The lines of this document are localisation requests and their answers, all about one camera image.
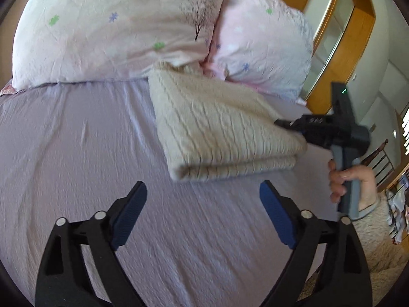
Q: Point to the wooden framed window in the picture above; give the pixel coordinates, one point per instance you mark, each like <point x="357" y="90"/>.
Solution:
<point x="341" y="29"/>

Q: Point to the pink floral pillow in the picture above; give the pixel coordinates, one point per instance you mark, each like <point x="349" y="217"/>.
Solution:
<point x="264" y="44"/>

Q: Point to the person's right hand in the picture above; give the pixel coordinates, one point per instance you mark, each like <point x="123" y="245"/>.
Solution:
<point x="338" y="179"/>

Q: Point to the beige fuzzy sleeve forearm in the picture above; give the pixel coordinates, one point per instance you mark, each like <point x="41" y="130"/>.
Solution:
<point x="385" y="260"/>

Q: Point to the beige floral pillow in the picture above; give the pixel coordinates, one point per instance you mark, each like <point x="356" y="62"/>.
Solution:
<point x="69" y="41"/>

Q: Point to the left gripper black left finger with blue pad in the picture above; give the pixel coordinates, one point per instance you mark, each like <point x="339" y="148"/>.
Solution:
<point x="63" y="279"/>

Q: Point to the beige cable knit sweater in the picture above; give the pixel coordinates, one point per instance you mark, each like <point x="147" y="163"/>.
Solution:
<point x="210" y="129"/>

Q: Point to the lavender bed sheet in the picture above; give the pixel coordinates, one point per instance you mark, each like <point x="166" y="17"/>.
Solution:
<point x="71" y="150"/>

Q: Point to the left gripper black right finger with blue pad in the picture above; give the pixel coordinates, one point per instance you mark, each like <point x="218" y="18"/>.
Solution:
<point x="327" y="264"/>

